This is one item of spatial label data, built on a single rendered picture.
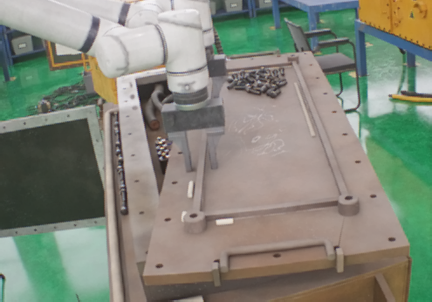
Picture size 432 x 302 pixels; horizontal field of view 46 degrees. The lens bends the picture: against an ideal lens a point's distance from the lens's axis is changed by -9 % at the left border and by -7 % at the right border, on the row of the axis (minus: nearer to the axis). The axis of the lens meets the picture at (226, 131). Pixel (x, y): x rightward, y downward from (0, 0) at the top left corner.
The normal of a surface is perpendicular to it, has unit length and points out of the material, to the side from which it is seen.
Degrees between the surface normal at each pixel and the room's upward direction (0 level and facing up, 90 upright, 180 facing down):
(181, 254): 0
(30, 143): 90
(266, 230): 0
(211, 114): 90
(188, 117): 90
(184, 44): 91
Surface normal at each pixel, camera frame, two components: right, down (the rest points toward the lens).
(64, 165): 0.11, 0.37
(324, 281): -0.12, -0.92
